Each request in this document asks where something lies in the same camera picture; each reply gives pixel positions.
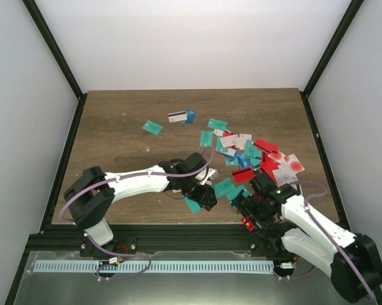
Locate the teal card far left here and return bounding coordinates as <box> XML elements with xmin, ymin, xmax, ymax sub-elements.
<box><xmin>142</xmin><ymin>121</ymin><xmax>163</xmax><ymax>135</ymax></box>

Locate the white red patterned card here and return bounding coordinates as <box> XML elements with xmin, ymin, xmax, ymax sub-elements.
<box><xmin>271</xmin><ymin>152</ymin><xmax>305</xmax><ymax>186</ymax></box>

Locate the teal VIP card centre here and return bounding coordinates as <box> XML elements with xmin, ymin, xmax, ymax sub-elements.
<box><xmin>213</xmin><ymin>178</ymin><xmax>236</xmax><ymax>198</ymax></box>

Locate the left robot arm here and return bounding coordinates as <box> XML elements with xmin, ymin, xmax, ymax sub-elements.
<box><xmin>60</xmin><ymin>152</ymin><xmax>218</xmax><ymax>257</ymax></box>

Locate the teal VIP card top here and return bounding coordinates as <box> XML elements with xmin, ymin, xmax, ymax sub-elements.
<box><xmin>207</xmin><ymin>118</ymin><xmax>228</xmax><ymax>131</ymax></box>

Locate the teal card upright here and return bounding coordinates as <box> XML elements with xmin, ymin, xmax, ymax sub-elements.
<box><xmin>200</xmin><ymin>130</ymin><xmax>214</xmax><ymax>147</ymax></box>

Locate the blue card top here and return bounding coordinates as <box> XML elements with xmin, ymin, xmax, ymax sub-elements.
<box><xmin>184</xmin><ymin>109</ymin><xmax>196</xmax><ymax>125</ymax></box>

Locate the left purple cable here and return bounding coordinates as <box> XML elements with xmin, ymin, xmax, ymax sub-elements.
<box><xmin>60</xmin><ymin>146</ymin><xmax>215</xmax><ymax>281</ymax></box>

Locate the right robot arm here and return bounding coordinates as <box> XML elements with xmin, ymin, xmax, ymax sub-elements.
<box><xmin>231</xmin><ymin>173</ymin><xmax>382</xmax><ymax>303</ymax></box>

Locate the red card magnetic stripe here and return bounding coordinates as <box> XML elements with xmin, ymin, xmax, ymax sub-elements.
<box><xmin>232</xmin><ymin>167</ymin><xmax>255</xmax><ymax>184</ymax></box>

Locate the white card magnetic stripe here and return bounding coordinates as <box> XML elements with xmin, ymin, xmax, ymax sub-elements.
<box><xmin>168</xmin><ymin>111</ymin><xmax>188</xmax><ymax>123</ymax></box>

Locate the light blue slotted strip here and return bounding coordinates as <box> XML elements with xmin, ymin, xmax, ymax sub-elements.
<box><xmin>32</xmin><ymin>260</ymin><xmax>274</xmax><ymax>275</ymax></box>

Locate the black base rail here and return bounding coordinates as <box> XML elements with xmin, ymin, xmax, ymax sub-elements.
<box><xmin>79</xmin><ymin>224</ymin><xmax>287</xmax><ymax>258</ymax></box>

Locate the teal vip card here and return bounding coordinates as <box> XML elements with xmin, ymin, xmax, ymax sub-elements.
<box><xmin>213</xmin><ymin>178</ymin><xmax>236</xmax><ymax>198</ymax></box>
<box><xmin>207</xmin><ymin>118</ymin><xmax>228</xmax><ymax>131</ymax></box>

